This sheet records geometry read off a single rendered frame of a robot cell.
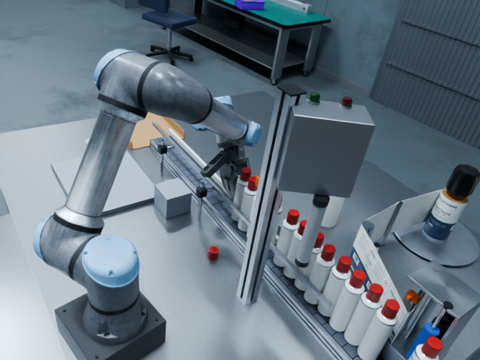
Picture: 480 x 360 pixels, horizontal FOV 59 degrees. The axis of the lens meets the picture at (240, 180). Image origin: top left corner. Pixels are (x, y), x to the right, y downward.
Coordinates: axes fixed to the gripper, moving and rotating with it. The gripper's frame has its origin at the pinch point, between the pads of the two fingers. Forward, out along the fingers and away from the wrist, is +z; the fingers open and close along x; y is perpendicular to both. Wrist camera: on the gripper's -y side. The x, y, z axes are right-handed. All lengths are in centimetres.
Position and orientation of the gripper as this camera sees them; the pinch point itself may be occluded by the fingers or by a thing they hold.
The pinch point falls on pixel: (232, 200)
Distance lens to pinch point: 147.1
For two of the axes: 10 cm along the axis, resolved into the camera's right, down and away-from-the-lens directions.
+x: -5.6, -0.6, 8.3
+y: 8.1, -2.4, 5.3
